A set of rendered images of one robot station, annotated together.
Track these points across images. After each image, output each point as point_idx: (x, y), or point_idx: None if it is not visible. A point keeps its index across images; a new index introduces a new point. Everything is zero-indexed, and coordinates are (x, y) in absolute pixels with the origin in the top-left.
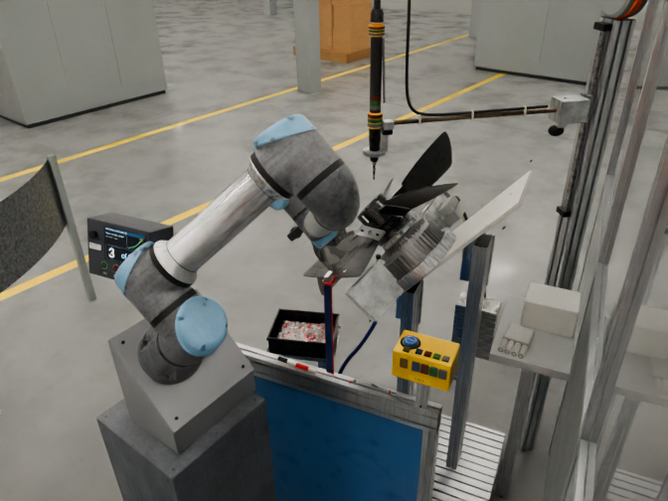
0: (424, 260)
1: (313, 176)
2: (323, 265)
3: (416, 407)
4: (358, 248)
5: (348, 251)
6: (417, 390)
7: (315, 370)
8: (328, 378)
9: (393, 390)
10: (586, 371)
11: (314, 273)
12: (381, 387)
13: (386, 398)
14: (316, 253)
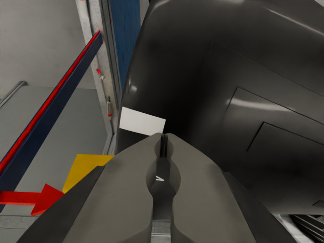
0: (280, 221)
1: None
2: (212, 75)
3: (107, 133)
4: (320, 188)
5: (297, 166)
6: (103, 150)
7: (81, 16)
8: (88, 38)
9: (116, 113)
10: (162, 231)
11: (159, 39)
12: (109, 106)
13: (101, 110)
14: (37, 232)
